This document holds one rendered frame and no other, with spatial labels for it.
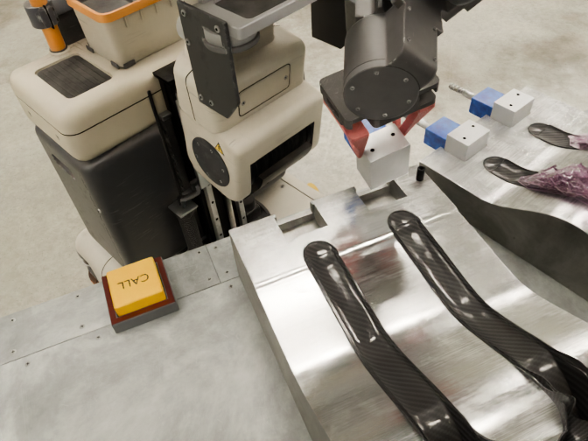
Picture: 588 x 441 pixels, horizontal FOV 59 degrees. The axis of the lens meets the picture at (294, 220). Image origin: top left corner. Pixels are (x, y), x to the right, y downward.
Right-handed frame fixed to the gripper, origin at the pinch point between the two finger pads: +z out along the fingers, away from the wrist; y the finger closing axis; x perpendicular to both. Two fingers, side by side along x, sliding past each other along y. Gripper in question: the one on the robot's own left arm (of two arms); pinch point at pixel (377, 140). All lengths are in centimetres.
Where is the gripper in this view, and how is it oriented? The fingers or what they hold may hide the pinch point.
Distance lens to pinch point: 60.2
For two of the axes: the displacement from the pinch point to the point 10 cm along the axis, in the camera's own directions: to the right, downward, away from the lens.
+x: -4.1, -7.5, 5.2
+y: 9.0, -4.1, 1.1
